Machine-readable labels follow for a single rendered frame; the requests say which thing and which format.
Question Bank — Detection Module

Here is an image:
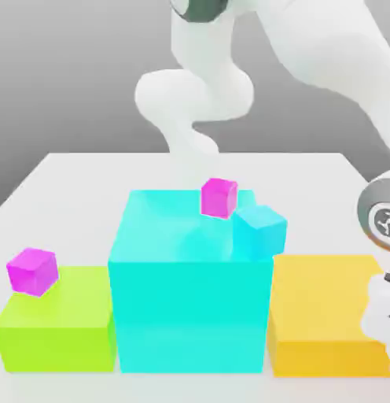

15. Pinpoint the small cyan cube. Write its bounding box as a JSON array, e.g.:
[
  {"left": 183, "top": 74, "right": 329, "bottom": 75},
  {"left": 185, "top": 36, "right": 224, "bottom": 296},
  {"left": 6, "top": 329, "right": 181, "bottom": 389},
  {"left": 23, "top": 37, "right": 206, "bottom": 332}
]
[{"left": 232, "top": 204, "right": 289, "bottom": 261}]

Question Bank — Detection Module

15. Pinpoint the small magenta cube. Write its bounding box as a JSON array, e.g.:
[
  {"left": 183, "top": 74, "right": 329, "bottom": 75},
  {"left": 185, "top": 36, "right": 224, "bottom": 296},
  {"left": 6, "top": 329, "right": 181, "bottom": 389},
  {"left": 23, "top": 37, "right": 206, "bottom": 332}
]
[
  {"left": 6, "top": 247, "right": 60, "bottom": 298},
  {"left": 200, "top": 177, "right": 239, "bottom": 220}
]

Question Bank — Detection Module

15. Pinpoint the large orange box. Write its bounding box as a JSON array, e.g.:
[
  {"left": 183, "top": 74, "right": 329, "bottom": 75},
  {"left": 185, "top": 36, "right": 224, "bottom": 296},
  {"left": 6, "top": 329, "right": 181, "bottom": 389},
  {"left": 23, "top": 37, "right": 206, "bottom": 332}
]
[{"left": 266, "top": 253, "right": 390, "bottom": 378}]

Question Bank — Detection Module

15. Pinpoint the large cyan box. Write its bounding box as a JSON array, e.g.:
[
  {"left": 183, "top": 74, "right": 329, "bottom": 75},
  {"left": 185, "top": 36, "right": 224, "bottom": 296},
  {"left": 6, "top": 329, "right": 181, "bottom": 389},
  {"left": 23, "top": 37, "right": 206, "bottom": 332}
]
[{"left": 107, "top": 188, "right": 275, "bottom": 375}]

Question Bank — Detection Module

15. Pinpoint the large green box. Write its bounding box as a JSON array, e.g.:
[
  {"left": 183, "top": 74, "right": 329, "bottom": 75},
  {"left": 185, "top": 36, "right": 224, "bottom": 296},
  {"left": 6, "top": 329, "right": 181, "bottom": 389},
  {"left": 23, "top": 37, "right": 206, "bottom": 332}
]
[{"left": 0, "top": 265, "right": 117, "bottom": 375}]

